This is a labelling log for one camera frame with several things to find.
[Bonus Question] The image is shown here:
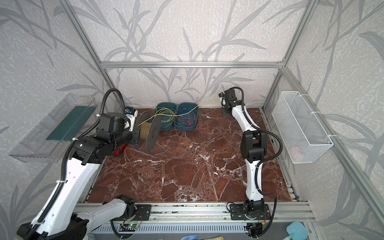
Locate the dark grey foam spool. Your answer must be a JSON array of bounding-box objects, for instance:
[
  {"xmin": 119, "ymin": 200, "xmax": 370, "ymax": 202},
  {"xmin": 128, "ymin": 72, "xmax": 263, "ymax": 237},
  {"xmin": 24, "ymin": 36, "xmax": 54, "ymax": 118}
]
[{"xmin": 134, "ymin": 111, "xmax": 161, "ymax": 153}]

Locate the teal bin with red cables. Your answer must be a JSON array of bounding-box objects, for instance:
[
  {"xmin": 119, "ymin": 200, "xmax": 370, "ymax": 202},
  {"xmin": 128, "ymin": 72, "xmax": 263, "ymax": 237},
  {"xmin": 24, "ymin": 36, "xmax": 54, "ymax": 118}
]
[{"xmin": 174, "ymin": 102, "xmax": 199, "ymax": 132}]

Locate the teal bin with yellow cables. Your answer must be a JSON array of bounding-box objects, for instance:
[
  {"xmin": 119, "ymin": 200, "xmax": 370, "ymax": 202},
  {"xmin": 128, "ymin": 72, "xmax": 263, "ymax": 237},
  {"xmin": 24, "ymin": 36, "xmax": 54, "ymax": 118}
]
[{"xmin": 154, "ymin": 102, "xmax": 177, "ymax": 132}]

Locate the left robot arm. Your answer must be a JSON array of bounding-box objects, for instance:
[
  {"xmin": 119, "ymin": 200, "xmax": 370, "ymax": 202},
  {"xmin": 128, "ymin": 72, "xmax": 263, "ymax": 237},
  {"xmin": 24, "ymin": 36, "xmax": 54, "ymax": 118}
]
[{"xmin": 17, "ymin": 88, "xmax": 139, "ymax": 240}]

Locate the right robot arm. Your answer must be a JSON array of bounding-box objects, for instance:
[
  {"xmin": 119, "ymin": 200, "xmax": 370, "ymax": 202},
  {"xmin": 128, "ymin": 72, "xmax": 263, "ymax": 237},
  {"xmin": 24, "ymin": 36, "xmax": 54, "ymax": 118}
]
[{"xmin": 219, "ymin": 87, "xmax": 282, "ymax": 222}]

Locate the red spray bottle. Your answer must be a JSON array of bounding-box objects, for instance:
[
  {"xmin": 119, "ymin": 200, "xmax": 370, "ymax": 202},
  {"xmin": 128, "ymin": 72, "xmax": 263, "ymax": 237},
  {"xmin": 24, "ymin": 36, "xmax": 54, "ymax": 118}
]
[{"xmin": 113, "ymin": 144, "xmax": 128, "ymax": 156}]

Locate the green circuit board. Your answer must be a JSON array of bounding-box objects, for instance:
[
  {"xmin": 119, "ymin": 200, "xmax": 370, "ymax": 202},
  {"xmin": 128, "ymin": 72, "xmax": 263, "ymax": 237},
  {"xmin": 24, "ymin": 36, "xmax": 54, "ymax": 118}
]
[{"xmin": 119, "ymin": 223, "xmax": 141, "ymax": 233}]

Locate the light blue plastic object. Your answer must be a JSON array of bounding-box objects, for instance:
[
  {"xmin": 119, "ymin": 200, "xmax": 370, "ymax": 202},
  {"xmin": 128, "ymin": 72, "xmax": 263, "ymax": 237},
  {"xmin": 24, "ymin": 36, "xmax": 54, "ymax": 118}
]
[{"xmin": 283, "ymin": 222, "xmax": 308, "ymax": 240}]

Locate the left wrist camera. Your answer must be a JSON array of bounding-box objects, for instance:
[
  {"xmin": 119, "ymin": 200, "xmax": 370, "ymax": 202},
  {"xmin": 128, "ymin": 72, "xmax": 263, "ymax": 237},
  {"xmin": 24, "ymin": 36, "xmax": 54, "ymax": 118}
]
[{"xmin": 124, "ymin": 106, "xmax": 138, "ymax": 132}]

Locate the red blue cable bundle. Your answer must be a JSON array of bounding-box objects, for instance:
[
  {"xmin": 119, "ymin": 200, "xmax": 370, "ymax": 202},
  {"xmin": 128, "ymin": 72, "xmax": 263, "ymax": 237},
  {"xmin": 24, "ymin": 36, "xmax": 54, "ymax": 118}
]
[{"xmin": 175, "ymin": 107, "xmax": 196, "ymax": 127}]

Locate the yellow cable bundle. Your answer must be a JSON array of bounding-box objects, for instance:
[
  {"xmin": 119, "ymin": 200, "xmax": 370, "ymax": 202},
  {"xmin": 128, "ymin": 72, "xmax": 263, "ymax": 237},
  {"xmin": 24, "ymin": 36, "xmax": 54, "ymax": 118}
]
[{"xmin": 153, "ymin": 107, "xmax": 176, "ymax": 124}]

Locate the clear plastic wall shelf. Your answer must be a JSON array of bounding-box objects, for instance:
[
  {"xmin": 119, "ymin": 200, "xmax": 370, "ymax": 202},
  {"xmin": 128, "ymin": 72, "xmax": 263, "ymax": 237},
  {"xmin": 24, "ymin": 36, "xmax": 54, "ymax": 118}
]
[{"xmin": 9, "ymin": 94, "xmax": 99, "ymax": 163}]

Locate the white wire mesh basket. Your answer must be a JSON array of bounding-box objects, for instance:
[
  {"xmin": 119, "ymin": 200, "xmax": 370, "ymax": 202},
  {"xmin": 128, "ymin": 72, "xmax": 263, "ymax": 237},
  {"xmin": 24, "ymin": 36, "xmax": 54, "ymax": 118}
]
[{"xmin": 272, "ymin": 91, "xmax": 334, "ymax": 164}]

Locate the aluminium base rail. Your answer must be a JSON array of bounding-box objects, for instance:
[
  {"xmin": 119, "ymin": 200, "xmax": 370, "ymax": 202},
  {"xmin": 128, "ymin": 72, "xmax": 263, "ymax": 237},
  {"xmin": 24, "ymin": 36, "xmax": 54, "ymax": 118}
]
[{"xmin": 137, "ymin": 202, "xmax": 316, "ymax": 223}]

